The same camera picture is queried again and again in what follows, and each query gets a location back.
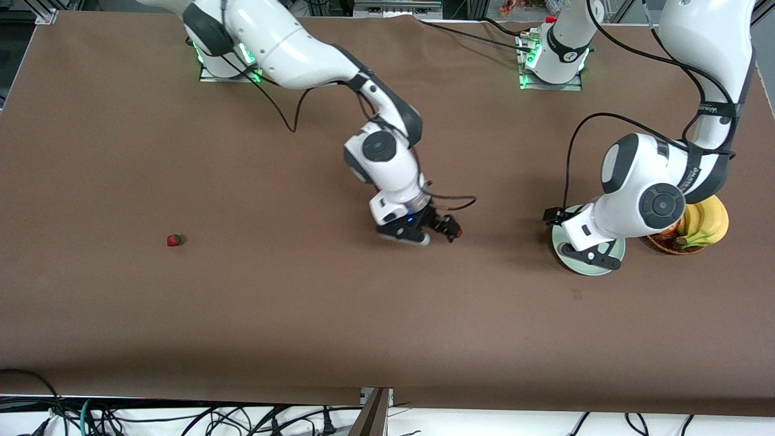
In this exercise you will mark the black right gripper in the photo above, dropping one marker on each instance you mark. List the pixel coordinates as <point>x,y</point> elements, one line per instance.
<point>431,219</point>

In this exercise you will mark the metal table post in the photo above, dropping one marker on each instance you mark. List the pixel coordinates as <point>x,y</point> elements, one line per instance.
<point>372,415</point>

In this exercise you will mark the metal rack frame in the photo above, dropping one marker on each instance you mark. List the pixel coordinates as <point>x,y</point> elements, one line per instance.
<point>396,8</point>

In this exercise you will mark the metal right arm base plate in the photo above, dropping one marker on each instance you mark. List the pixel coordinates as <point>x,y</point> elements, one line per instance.
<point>212,77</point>

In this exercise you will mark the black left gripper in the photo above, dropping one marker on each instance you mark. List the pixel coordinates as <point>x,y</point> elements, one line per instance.
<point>551,215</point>

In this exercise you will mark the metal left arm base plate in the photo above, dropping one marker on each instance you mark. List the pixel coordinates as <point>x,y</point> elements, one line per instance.
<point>575,86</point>

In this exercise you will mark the aluminium frame profile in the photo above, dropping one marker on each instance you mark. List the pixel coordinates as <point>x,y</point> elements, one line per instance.
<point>764,7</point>

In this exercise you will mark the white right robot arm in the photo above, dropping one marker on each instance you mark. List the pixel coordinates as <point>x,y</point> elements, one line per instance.
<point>290,48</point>

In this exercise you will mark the brown wicker basket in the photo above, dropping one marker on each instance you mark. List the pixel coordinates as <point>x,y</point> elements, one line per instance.
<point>666,247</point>

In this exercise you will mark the pale green plate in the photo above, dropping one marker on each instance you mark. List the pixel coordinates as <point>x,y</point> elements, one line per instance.
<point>572,261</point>

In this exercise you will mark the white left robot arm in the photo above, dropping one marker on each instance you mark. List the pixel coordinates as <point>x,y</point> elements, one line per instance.
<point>642,181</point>

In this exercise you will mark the brown table cover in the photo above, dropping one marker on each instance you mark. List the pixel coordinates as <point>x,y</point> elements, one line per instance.
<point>387,327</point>

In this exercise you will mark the yellow banana bunch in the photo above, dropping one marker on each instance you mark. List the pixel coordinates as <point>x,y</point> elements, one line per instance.
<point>711,221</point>

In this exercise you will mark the colourful toy pile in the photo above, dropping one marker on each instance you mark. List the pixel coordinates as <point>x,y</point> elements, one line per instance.
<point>511,7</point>

